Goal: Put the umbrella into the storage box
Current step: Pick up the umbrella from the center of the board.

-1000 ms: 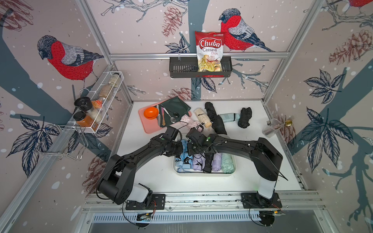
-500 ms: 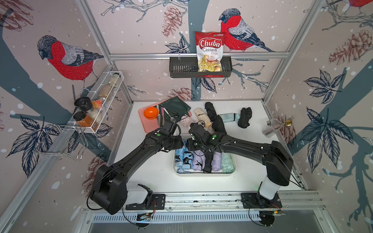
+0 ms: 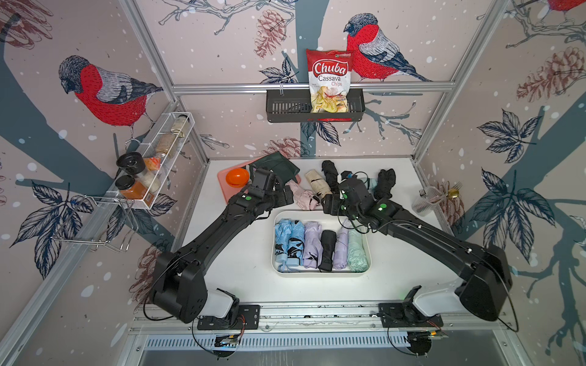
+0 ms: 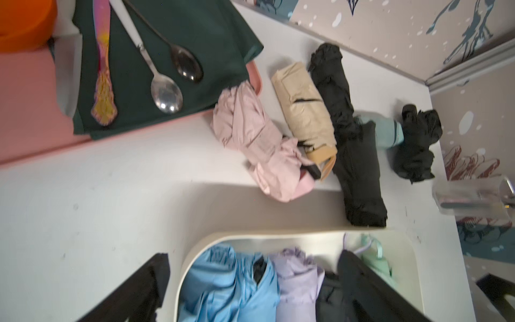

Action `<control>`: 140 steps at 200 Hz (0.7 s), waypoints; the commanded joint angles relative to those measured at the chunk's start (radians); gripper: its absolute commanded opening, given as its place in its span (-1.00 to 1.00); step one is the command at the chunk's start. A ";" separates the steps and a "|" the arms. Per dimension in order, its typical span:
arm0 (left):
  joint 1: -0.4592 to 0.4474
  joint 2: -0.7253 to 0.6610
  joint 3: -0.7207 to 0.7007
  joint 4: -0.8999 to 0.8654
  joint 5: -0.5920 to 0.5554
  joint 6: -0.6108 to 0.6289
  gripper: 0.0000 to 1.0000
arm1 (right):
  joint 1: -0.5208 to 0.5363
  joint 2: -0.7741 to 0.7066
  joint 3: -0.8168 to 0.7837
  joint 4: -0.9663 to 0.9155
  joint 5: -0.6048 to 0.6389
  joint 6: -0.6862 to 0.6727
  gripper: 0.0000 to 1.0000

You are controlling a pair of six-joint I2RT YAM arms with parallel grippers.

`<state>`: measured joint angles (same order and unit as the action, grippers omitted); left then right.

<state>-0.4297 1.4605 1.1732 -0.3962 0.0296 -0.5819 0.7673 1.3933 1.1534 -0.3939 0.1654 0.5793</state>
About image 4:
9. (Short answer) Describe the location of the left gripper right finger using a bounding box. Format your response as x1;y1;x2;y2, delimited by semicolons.
337;250;429;321

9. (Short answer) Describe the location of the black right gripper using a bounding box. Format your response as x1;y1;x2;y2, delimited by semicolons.
476;274;514;321

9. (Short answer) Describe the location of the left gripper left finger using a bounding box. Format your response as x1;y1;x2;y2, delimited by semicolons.
80;253;170;322

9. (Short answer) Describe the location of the mint green umbrella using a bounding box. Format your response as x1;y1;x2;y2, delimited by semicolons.
361;234;396;288

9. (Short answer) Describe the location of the lavender umbrella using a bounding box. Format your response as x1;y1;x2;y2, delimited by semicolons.
270;248;325;322

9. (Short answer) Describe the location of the blue umbrella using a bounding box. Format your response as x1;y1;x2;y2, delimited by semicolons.
177;244;280;321

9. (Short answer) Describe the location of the long black umbrella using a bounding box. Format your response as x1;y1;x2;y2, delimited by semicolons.
308;43;388;228

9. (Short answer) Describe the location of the pink umbrella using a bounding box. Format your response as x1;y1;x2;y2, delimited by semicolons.
211;81;316;203

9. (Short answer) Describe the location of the beige umbrella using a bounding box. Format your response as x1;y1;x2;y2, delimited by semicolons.
271;62;337;181

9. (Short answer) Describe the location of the cream plastic storage box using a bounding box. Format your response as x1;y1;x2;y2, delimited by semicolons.
174;228;426;320

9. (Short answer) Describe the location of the clear cutlery holder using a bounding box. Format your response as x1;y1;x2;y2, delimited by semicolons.
432;176;514;221

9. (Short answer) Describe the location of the pink plastic tray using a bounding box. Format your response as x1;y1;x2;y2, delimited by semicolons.
0;43;263;166

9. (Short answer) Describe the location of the dark metal spoon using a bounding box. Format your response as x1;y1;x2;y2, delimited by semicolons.
123;0;204;84

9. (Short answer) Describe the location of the dark green cloth pouch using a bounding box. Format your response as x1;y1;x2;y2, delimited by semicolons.
72;1;264;140

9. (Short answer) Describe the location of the orange bowl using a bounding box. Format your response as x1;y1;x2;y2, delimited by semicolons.
1;0;57;53

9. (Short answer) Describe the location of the rainbow handled utensil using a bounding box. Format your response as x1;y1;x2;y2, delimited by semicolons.
91;0;117;127

